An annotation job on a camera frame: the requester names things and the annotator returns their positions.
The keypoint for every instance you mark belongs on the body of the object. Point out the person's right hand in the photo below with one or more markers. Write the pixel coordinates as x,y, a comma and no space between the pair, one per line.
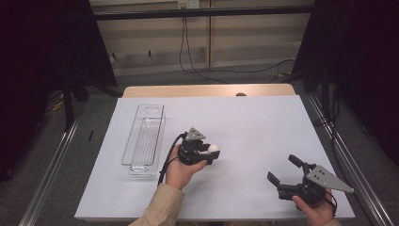
315,212

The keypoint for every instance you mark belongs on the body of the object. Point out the clear plastic storage container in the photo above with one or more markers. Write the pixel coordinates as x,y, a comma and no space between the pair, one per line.
144,138

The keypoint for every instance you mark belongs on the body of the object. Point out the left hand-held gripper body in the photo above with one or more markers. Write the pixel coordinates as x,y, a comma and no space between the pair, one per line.
193,147

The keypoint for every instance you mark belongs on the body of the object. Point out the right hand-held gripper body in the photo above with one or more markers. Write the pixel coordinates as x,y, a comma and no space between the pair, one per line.
316,185

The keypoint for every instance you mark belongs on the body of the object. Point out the aluminium floor rail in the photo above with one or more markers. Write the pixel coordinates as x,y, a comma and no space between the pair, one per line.
50,175
351,163

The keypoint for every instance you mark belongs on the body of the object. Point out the black horizontal frame bar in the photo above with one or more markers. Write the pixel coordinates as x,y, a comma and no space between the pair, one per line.
204,12

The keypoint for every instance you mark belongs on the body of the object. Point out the wooden table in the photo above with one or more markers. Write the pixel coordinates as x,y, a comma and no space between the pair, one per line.
207,90

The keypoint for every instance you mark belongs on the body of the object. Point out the white egg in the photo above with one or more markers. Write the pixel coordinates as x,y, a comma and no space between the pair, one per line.
214,148

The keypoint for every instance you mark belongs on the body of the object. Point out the black curtain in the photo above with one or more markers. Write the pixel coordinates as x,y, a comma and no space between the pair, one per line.
37,62
360,62

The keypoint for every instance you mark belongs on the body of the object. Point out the black metal stand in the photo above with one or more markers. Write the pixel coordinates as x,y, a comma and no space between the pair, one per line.
68,103

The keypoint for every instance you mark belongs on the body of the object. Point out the person's left hand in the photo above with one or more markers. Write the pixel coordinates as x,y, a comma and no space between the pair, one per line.
180,172

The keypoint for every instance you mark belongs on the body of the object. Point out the white wall socket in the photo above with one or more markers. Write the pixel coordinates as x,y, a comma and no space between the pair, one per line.
188,3

